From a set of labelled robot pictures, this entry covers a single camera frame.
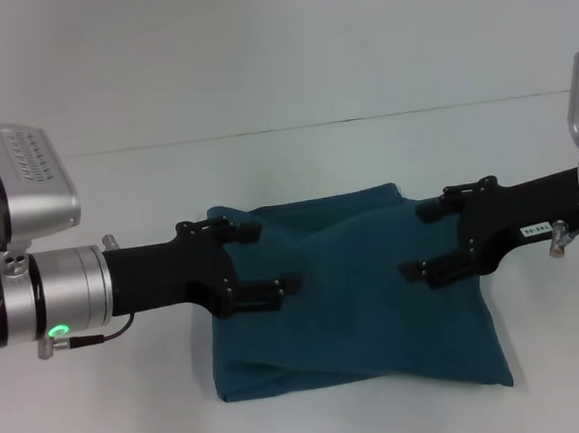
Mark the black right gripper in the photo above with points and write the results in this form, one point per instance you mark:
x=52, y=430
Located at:
x=520, y=218

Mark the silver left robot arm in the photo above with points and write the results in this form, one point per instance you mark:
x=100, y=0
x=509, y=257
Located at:
x=45, y=296

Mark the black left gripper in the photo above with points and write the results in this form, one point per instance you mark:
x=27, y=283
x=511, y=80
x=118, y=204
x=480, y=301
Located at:
x=169, y=281

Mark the teal FREE print t-shirt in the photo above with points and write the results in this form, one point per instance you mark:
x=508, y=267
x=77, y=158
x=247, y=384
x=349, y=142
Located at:
x=353, y=322

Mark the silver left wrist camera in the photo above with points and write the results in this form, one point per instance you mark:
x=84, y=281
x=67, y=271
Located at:
x=31, y=181

